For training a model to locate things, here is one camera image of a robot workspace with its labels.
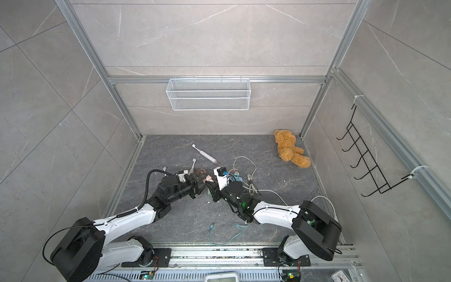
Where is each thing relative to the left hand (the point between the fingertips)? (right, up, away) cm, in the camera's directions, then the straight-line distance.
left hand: (211, 175), depth 76 cm
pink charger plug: (-2, -1, 0) cm, 2 cm away
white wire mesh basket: (-4, +44, +24) cm, 50 cm away
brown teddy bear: (+39, +11, +17) cm, 44 cm away
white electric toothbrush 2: (-14, -1, +24) cm, 28 cm away
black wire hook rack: (+63, +13, -4) cm, 64 cm away
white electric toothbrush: (-30, 0, +25) cm, 39 cm away
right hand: (-1, -3, +2) cm, 3 cm away
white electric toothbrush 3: (-8, +9, +34) cm, 36 cm away
